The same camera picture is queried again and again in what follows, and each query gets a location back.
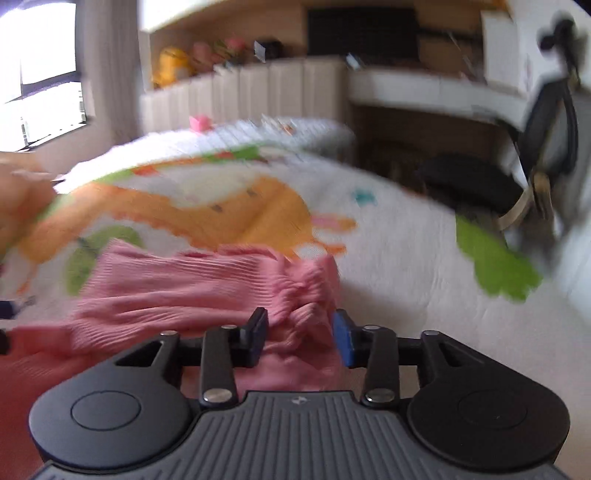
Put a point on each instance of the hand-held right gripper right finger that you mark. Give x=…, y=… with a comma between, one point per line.
x=344, y=339

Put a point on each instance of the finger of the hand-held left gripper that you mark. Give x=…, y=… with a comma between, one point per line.
x=7, y=310

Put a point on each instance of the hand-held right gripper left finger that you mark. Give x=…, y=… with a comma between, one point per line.
x=257, y=333

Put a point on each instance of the pink ribbed garment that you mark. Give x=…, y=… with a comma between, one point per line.
x=184, y=286

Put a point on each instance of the person's left forearm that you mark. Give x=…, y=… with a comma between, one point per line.
x=21, y=203

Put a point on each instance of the printed cartoon blanket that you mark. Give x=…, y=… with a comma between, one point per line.
x=392, y=258

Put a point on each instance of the small pink toy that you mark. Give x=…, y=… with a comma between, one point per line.
x=201, y=122

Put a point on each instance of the cream padded headboard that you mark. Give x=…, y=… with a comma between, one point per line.
x=277, y=92

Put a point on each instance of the window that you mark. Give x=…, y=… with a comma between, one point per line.
x=39, y=69

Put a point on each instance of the white desk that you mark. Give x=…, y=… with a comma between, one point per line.
x=415, y=90

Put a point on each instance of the grey curtain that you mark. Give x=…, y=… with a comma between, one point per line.
x=108, y=64

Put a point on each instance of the yellow plush toy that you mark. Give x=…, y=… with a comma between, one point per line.
x=173, y=67

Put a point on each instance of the pink and green plush toy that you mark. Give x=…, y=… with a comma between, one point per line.
x=232, y=48

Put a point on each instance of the black office chair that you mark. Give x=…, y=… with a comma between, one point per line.
x=545, y=120

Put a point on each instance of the black panel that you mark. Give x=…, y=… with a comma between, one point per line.
x=362, y=30

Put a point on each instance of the white box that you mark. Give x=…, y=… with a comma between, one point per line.
x=505, y=48

